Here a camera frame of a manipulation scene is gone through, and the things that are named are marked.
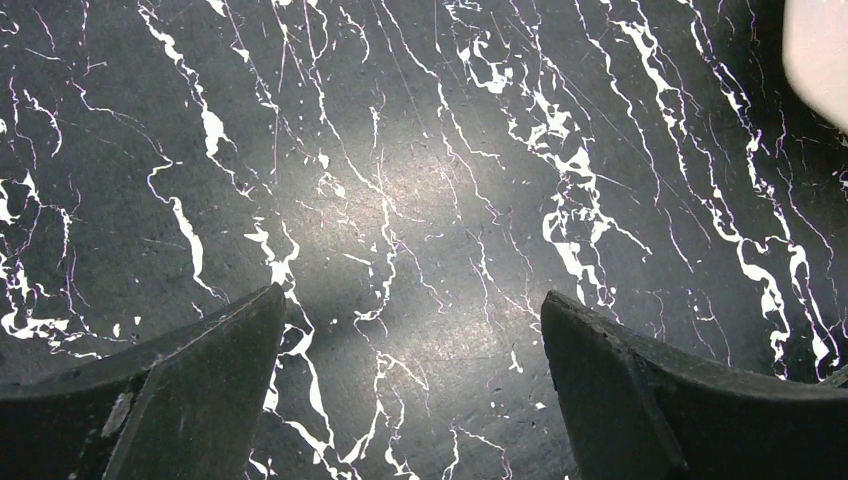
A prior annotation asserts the beige perforated plastic basket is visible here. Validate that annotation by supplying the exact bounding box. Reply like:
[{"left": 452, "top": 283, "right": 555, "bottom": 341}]
[{"left": 782, "top": 0, "right": 847, "bottom": 132}]

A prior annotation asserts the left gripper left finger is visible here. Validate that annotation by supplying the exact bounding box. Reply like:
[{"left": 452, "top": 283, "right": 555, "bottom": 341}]
[{"left": 1, "top": 285, "right": 286, "bottom": 479}]

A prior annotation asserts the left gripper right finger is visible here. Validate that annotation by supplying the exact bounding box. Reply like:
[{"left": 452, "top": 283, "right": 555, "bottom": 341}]
[{"left": 540, "top": 291, "right": 847, "bottom": 479}]

